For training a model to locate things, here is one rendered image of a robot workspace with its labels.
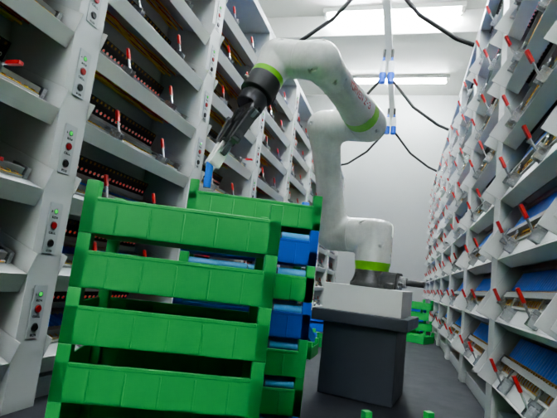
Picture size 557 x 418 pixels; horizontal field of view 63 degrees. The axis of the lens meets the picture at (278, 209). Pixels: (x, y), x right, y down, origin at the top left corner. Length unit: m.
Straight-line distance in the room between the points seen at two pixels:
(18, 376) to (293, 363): 0.62
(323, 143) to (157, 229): 1.01
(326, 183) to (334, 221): 0.14
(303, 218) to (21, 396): 0.76
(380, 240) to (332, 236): 0.18
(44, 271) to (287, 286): 0.58
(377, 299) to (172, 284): 0.98
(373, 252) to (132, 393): 1.10
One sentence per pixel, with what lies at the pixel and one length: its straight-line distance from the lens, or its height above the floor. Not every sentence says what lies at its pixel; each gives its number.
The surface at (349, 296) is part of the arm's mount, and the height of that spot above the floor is 0.33.
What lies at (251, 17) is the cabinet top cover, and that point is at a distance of 2.64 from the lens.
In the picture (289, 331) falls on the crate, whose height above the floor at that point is 0.25.
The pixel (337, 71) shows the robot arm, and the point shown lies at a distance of 1.24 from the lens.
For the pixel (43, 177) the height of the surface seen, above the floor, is 0.53.
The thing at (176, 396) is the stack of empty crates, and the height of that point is 0.18.
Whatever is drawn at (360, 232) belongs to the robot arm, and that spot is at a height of 0.56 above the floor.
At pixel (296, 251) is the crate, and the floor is 0.43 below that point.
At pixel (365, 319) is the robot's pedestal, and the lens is 1.55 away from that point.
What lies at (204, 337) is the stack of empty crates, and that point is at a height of 0.27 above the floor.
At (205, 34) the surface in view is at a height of 1.28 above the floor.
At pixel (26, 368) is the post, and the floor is 0.09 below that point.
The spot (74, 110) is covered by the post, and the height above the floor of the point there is 0.72.
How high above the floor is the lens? 0.37
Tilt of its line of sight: 8 degrees up
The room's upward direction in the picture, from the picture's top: 7 degrees clockwise
